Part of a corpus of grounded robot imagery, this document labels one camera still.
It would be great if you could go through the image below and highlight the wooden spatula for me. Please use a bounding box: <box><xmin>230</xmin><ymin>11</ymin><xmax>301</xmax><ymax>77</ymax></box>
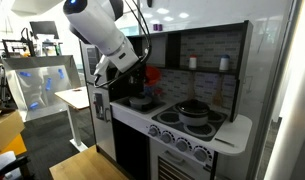
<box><xmin>212</xmin><ymin>75</ymin><xmax>223</xmax><ymax>106</ymax></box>

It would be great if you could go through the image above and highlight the grey pot with black lid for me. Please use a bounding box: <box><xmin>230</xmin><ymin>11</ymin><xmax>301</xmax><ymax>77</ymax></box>
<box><xmin>177</xmin><ymin>99</ymin><xmax>210</xmax><ymax>126</ymax></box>

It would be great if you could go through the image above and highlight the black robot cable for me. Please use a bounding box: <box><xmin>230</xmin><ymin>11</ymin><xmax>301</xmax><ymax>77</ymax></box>
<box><xmin>93</xmin><ymin>0</ymin><xmax>152</xmax><ymax>89</ymax></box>

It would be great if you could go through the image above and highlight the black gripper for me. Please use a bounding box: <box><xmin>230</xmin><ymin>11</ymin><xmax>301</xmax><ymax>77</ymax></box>
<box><xmin>129</xmin><ymin>65</ymin><xmax>146</xmax><ymax>86</ymax></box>

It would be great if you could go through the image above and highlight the grey oven door handle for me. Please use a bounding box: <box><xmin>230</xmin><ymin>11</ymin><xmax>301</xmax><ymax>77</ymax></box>
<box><xmin>163</xmin><ymin>150</ymin><xmax>185</xmax><ymax>165</ymax></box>

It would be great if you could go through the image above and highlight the silver reflective panel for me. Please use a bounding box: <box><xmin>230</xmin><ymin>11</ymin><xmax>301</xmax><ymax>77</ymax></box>
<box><xmin>3</xmin><ymin>55</ymin><xmax>81</xmax><ymax>122</ymax></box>

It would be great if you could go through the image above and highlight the white shaker blue cap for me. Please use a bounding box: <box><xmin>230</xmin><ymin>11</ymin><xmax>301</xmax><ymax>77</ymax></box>
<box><xmin>219</xmin><ymin>54</ymin><xmax>230</xmax><ymax>71</ymax></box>

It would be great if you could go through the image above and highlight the orange plastic bowl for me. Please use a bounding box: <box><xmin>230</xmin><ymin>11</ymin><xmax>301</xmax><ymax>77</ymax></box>
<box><xmin>145</xmin><ymin>66</ymin><xmax>161</xmax><ymax>86</ymax></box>

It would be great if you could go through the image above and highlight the cardboard box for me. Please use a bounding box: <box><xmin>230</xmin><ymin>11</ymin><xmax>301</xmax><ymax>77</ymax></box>
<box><xmin>0</xmin><ymin>110</ymin><xmax>25</xmax><ymax>152</ymax></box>

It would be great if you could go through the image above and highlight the grey pot in sink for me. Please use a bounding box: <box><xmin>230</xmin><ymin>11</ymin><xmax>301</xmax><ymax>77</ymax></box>
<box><xmin>129</xmin><ymin>95</ymin><xmax>152</xmax><ymax>110</ymax></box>

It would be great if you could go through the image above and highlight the white shaker red cap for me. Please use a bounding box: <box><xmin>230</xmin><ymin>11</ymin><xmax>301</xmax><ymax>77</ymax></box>
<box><xmin>189</xmin><ymin>55</ymin><xmax>197</xmax><ymax>69</ymax></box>

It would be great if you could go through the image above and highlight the blue faucet tap handle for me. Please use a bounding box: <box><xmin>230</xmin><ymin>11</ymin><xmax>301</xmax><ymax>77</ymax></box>
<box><xmin>144</xmin><ymin>86</ymin><xmax>154</xmax><ymax>95</ymax></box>

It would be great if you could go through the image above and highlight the grey stove knob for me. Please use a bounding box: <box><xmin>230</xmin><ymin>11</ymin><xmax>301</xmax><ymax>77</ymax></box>
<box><xmin>161</xmin><ymin>132</ymin><xmax>173</xmax><ymax>144</ymax></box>
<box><xmin>148</xmin><ymin>126</ymin><xmax>159</xmax><ymax>137</ymax></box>
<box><xmin>193</xmin><ymin>147</ymin><xmax>209</xmax><ymax>162</ymax></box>
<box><xmin>176</xmin><ymin>139</ymin><xmax>189</xmax><ymax>152</ymax></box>

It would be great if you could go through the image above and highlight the white toy kitchen playset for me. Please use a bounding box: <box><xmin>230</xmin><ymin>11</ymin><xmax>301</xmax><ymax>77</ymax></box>
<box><xmin>82</xmin><ymin>21</ymin><xmax>253</xmax><ymax>180</ymax></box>

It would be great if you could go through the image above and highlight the red faucet tap handle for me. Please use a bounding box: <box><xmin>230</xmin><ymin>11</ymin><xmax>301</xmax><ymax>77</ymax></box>
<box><xmin>154</xmin><ymin>88</ymin><xmax>163</xmax><ymax>96</ymax></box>

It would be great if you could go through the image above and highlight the white standing desk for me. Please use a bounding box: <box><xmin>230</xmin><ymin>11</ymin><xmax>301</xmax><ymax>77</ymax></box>
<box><xmin>55</xmin><ymin>86</ymin><xmax>89</xmax><ymax>152</ymax></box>

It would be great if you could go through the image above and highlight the wooden table top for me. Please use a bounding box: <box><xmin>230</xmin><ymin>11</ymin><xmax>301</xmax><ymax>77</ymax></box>
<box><xmin>49</xmin><ymin>146</ymin><xmax>129</xmax><ymax>180</ymax></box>

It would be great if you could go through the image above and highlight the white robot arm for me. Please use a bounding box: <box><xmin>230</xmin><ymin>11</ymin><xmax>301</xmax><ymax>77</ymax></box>
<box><xmin>63</xmin><ymin>0</ymin><xmax>147</xmax><ymax>88</ymax></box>

